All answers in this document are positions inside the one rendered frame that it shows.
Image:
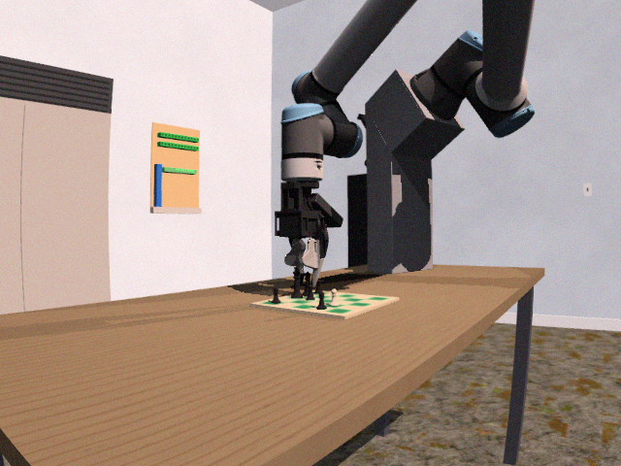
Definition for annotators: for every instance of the white pawn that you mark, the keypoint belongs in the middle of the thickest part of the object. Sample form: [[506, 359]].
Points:
[[334, 302]]

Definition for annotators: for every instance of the green and cream chessboard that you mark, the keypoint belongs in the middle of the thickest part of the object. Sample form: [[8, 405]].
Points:
[[350, 304]]

